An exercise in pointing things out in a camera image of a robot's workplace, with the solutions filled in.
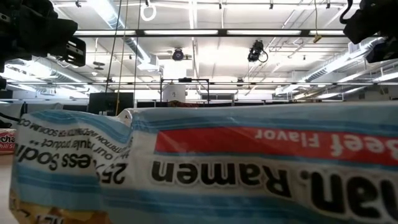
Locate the black monitor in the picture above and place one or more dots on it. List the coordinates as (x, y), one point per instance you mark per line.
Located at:
(105, 104)

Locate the blue beef ramen packet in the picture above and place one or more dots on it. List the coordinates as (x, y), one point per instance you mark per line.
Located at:
(217, 186)

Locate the overhead light bar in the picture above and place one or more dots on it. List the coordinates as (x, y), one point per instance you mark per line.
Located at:
(222, 32)

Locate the black frame stand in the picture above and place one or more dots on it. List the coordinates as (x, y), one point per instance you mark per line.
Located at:
(185, 80)

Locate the white cylinder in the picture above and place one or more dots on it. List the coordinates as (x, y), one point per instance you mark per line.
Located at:
(174, 93)

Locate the round black ceiling camera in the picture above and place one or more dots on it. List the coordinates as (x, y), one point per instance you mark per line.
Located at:
(178, 55)

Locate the lime chili shrimp ramen packet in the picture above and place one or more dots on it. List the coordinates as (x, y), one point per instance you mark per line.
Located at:
(7, 141)

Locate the black disc fixture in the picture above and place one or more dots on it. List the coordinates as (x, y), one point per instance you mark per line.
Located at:
(99, 63)

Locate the white ceiling vent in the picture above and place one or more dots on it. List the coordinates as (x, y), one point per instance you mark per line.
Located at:
(354, 49)

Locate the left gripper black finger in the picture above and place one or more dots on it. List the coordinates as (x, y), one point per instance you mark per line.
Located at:
(76, 51)

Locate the grey cloth cover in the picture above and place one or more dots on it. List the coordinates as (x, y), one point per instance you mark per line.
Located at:
(43, 106)

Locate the thin black horizontal bar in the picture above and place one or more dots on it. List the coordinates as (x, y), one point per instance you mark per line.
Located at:
(140, 83)

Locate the black partition curtain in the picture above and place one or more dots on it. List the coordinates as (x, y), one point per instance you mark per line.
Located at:
(217, 104)

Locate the silver air duct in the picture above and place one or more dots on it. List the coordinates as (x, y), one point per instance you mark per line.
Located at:
(109, 15)

